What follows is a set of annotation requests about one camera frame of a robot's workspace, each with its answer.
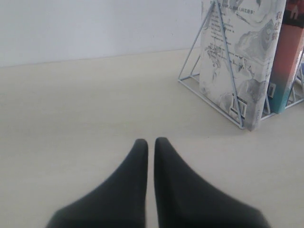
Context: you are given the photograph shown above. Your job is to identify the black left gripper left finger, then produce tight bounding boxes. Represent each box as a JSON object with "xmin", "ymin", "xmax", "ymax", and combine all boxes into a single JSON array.
[{"xmin": 46, "ymin": 139, "xmax": 148, "ymax": 228}]

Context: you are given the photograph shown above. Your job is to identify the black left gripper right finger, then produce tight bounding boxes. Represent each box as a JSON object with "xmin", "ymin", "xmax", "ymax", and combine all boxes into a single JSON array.
[{"xmin": 154, "ymin": 137, "xmax": 267, "ymax": 228}]

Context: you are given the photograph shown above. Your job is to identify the grey marbled white book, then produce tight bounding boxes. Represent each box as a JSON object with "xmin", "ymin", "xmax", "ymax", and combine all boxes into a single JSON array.
[{"xmin": 199, "ymin": 0, "xmax": 286, "ymax": 131}]

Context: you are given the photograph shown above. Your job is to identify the red teal spine book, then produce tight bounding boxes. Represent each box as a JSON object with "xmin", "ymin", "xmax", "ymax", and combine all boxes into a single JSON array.
[{"xmin": 268, "ymin": 0, "xmax": 304, "ymax": 114}]

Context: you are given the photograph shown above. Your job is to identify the white wire book rack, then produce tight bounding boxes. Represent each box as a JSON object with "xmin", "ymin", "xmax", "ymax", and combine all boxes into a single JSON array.
[{"xmin": 190, "ymin": 0, "xmax": 304, "ymax": 131}]

